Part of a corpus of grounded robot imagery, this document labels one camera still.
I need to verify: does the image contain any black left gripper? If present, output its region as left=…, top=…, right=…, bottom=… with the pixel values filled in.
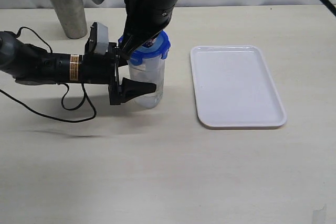
left=79, top=41, right=156, bottom=105

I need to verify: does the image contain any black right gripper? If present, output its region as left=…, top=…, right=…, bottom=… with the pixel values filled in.
left=117, top=0, right=176, bottom=60

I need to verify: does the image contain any clear plastic container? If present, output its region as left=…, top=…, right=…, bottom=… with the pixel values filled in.
left=128, top=56, right=165, bottom=109

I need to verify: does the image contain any blue plastic lid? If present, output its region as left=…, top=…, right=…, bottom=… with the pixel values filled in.
left=129, top=31, right=171, bottom=66

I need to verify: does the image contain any stainless steel cup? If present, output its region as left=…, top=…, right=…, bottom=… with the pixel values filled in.
left=50, top=0, right=88, bottom=39

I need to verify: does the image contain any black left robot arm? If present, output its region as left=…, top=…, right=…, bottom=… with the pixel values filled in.
left=1, top=31, right=156, bottom=105

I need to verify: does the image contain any white rectangular tray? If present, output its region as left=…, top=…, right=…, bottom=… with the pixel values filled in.
left=190, top=45, right=287, bottom=130

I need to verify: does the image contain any black cable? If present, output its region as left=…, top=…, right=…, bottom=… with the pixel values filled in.
left=0, top=26, right=97, bottom=123

